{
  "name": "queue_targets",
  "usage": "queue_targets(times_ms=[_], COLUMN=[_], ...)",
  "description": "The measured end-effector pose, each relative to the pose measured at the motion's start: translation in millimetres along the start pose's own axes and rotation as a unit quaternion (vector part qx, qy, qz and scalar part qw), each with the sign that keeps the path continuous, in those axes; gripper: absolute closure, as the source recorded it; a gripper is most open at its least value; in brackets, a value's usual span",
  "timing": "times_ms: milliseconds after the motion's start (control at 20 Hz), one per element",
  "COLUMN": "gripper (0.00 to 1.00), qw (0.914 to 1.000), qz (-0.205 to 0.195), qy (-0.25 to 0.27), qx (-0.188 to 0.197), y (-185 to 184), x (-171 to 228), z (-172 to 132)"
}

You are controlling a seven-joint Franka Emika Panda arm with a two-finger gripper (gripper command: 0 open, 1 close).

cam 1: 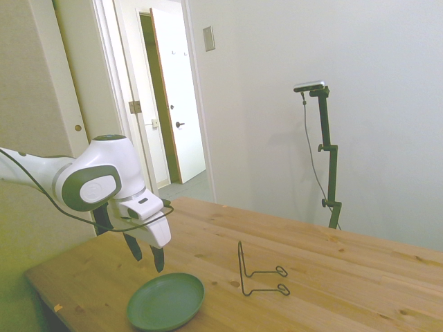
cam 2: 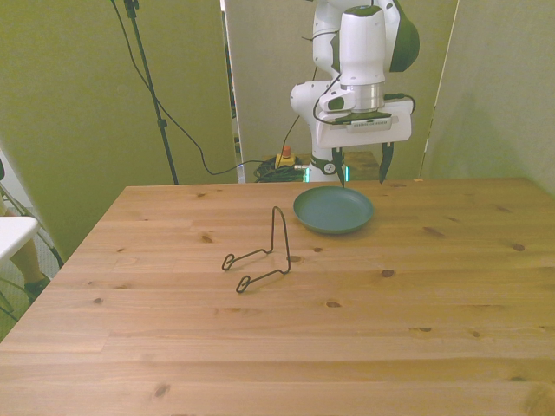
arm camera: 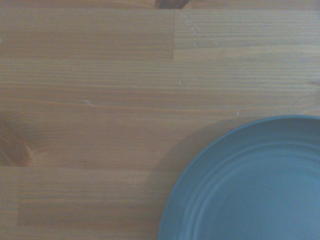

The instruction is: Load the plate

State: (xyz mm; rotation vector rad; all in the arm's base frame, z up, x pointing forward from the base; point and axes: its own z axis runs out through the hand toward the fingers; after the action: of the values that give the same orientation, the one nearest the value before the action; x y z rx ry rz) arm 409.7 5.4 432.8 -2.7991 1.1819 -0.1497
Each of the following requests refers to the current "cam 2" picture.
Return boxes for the teal round plate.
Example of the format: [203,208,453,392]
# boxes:
[292,186,375,236]

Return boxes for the black tripod cable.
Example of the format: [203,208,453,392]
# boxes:
[109,0,265,177]

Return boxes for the white chair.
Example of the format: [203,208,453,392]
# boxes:
[0,185,64,322]

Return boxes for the black tripod stand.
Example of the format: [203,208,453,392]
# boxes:
[123,0,180,185]

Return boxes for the yellow emergency stop box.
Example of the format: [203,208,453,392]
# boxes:
[275,146,301,171]

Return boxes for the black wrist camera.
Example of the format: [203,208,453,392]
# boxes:
[332,110,394,131]

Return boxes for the person lower leg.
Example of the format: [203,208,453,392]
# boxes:
[8,236,52,302]

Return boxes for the coiled dark cable bundle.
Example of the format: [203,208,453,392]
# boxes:
[252,157,307,184]

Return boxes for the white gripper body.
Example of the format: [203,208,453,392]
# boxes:
[315,99,414,150]

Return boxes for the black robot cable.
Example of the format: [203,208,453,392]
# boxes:
[301,29,417,125]

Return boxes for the black wire plate stand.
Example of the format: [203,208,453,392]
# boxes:
[221,205,291,295]

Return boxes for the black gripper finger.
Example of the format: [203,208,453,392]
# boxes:
[330,146,347,190]
[378,142,394,185]

